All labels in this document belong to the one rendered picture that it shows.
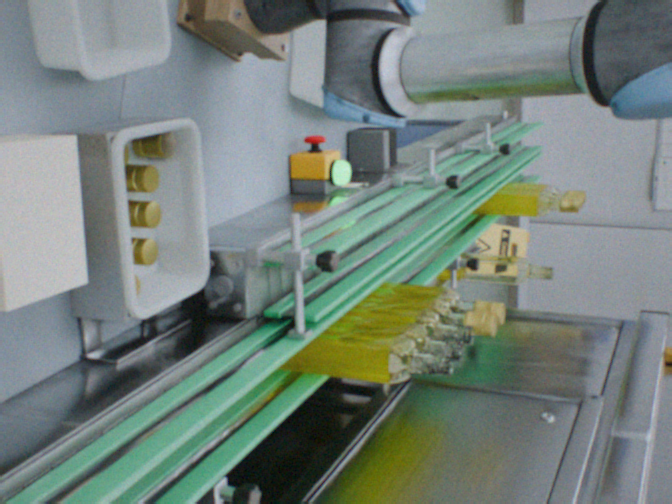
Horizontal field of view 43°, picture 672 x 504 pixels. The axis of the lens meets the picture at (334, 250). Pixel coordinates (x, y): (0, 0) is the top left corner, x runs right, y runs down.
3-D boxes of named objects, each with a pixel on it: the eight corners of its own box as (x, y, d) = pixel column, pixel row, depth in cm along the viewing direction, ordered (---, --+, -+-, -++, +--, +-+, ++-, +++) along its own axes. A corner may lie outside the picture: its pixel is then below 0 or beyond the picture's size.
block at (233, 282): (202, 317, 118) (247, 322, 115) (197, 250, 115) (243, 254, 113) (216, 309, 121) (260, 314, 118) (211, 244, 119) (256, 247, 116)
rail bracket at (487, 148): (453, 154, 207) (508, 156, 202) (453, 124, 205) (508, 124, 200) (457, 152, 211) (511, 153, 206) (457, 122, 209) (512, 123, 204)
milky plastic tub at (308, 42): (283, 2, 150) (329, -1, 147) (333, 33, 171) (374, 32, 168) (276, 101, 151) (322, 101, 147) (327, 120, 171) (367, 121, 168)
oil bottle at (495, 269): (436, 279, 200) (550, 289, 189) (436, 256, 198) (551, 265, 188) (443, 273, 205) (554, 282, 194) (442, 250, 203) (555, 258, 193)
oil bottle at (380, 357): (267, 369, 122) (409, 388, 114) (264, 332, 121) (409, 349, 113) (284, 355, 127) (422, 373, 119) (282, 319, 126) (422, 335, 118)
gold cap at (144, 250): (111, 239, 105) (140, 241, 104) (128, 233, 108) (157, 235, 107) (113, 266, 106) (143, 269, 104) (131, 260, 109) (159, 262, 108)
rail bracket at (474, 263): (415, 286, 187) (476, 292, 181) (415, 256, 185) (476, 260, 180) (421, 281, 190) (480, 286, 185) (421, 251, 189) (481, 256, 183)
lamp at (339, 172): (329, 187, 152) (344, 187, 151) (328, 161, 151) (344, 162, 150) (339, 182, 156) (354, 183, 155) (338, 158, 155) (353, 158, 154)
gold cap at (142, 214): (114, 202, 105) (144, 203, 104) (131, 196, 109) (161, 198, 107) (117, 230, 106) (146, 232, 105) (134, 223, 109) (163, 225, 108)
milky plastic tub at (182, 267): (73, 318, 102) (134, 326, 99) (52, 130, 97) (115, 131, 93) (157, 279, 118) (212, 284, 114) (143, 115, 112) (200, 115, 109)
